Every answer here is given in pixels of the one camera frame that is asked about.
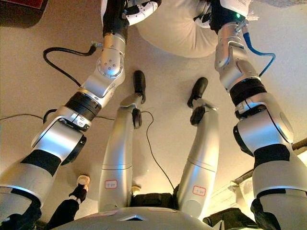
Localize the silver right robot leg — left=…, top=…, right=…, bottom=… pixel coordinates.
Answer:
left=177, top=77, right=221, bottom=219

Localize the black fabric bundle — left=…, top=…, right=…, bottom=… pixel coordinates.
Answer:
left=130, top=191, right=180, bottom=212

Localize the grey robot torso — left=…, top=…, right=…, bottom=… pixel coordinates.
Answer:
left=54, top=207, right=217, bottom=230

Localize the silver left robot leg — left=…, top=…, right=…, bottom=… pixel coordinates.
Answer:
left=98, top=70, right=147, bottom=212

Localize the black fabric bag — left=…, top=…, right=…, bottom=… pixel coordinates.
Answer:
left=202, top=207, right=259, bottom=230

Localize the silver robot leg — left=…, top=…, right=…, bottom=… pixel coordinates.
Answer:
left=98, top=70, right=147, bottom=212
left=177, top=77, right=221, bottom=219

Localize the black furniture leg beige foot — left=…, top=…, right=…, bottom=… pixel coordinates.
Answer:
left=45, top=174, right=92, bottom=230

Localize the thin black floor cable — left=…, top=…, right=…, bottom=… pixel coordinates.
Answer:
left=0, top=110, right=176, bottom=191

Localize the thick black wrist cable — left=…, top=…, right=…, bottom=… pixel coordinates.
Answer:
left=42, top=41, right=98, bottom=88

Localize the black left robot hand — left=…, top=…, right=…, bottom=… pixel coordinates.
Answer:
left=100, top=0, right=162, bottom=38

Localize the white fringed pillow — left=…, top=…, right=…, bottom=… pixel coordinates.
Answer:
left=136, top=0, right=260, bottom=58

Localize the blue wrist cable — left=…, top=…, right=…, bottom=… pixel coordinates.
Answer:
left=242, top=30, right=276, bottom=78

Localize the dark red brown object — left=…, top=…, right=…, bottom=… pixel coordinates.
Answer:
left=0, top=0, right=49, bottom=26

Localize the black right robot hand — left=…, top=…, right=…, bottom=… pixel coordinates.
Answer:
left=193, top=0, right=253, bottom=35

